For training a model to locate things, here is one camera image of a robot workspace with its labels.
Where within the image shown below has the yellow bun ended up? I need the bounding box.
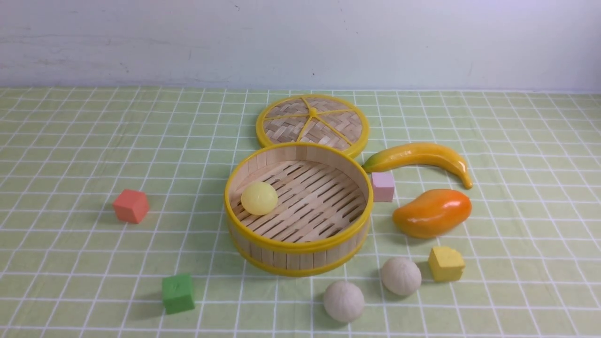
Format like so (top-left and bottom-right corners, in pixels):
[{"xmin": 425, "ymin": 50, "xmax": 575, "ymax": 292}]
[{"xmin": 241, "ymin": 182, "xmax": 278, "ymax": 215}]

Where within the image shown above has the white bun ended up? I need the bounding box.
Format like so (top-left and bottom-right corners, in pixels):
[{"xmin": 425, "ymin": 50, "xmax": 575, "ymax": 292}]
[
  {"xmin": 323, "ymin": 280, "xmax": 365, "ymax": 323},
  {"xmin": 381, "ymin": 257, "xmax": 422, "ymax": 297}
]

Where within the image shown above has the woven bamboo steamer lid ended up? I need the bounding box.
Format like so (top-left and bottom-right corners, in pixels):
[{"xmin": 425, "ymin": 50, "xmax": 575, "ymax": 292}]
[{"xmin": 255, "ymin": 94, "xmax": 370, "ymax": 158}]

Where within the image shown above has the green cube block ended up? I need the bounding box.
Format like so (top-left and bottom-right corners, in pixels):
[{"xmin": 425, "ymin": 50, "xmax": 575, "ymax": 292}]
[{"xmin": 162, "ymin": 274, "xmax": 195, "ymax": 315}]

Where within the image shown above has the bamboo steamer tray yellow rim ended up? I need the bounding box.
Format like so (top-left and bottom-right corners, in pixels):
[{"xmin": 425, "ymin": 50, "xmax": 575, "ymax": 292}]
[{"xmin": 224, "ymin": 143, "xmax": 373, "ymax": 277}]

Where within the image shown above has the white bun right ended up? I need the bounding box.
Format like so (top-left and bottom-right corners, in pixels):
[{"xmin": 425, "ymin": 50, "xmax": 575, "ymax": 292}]
[{"xmin": 381, "ymin": 257, "xmax": 422, "ymax": 297}]

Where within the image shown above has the yellow plastic banana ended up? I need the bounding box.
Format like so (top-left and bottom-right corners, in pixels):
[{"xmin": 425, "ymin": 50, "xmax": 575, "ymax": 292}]
[{"xmin": 362, "ymin": 143, "xmax": 474, "ymax": 190}]

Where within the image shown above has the red cube block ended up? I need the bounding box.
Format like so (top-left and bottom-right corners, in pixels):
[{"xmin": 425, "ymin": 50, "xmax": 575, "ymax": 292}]
[{"xmin": 112, "ymin": 189, "xmax": 150, "ymax": 224}]

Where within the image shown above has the orange plastic mango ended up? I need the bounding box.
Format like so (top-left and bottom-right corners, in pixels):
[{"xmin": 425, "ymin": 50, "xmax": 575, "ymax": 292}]
[{"xmin": 392, "ymin": 189, "xmax": 472, "ymax": 239}]

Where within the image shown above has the green checkered tablecloth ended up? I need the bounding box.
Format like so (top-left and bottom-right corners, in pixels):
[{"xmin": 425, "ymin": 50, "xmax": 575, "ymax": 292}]
[{"xmin": 0, "ymin": 87, "xmax": 601, "ymax": 338}]

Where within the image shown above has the white bun front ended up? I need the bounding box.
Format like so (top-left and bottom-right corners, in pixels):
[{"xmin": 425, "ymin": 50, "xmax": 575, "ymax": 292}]
[{"xmin": 323, "ymin": 280, "xmax": 365, "ymax": 323}]

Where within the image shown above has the pink cube block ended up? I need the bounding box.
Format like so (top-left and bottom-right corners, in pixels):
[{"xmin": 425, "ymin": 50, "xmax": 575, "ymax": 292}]
[{"xmin": 370, "ymin": 171, "xmax": 395, "ymax": 202}]

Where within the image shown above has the yellow cube block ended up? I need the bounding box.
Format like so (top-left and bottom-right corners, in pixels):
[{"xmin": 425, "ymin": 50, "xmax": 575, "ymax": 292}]
[{"xmin": 428, "ymin": 246, "xmax": 465, "ymax": 282}]

